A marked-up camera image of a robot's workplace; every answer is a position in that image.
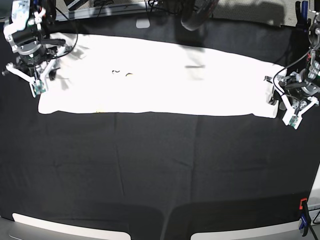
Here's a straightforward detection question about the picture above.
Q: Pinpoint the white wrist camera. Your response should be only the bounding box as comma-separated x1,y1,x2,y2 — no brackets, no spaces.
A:
282,110,301,130
29,79,48,98

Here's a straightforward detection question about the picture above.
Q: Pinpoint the black table cloth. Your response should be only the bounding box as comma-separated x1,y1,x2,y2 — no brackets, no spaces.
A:
0,14,320,240

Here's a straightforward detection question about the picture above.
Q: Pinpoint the blue clamp lower right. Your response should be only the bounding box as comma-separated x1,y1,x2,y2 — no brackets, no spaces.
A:
298,208,311,237

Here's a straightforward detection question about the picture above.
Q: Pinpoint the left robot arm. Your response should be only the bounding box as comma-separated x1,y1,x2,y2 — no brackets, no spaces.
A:
264,10,320,122

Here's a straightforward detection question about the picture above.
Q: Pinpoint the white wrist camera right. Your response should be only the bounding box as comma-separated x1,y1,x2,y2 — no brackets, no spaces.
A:
29,79,48,98

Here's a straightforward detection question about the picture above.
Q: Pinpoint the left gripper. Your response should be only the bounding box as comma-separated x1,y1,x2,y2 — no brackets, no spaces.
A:
263,71,320,118

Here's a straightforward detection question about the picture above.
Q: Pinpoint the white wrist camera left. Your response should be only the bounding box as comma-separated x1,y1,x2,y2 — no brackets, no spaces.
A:
282,110,301,130

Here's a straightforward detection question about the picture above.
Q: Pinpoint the red clamp lower right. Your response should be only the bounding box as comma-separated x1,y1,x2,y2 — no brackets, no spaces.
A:
299,198,308,211

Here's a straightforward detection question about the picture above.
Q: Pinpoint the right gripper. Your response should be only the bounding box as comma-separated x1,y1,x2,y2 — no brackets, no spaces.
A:
1,38,73,83

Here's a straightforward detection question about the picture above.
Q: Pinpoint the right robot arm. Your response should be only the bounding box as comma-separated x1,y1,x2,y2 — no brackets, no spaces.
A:
3,0,73,81

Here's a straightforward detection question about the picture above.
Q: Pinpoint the white printed t-shirt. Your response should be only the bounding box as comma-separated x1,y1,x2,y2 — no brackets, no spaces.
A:
38,33,282,118

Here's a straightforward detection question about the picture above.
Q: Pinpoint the blue clamp upper right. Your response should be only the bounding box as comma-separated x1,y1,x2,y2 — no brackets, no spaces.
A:
295,0,311,32

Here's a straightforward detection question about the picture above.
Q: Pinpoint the camera mount pole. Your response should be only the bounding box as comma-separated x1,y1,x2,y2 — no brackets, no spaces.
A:
173,0,220,32

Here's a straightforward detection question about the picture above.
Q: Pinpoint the blue clamp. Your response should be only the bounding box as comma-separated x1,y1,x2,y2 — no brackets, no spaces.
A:
298,208,311,237
295,0,311,32

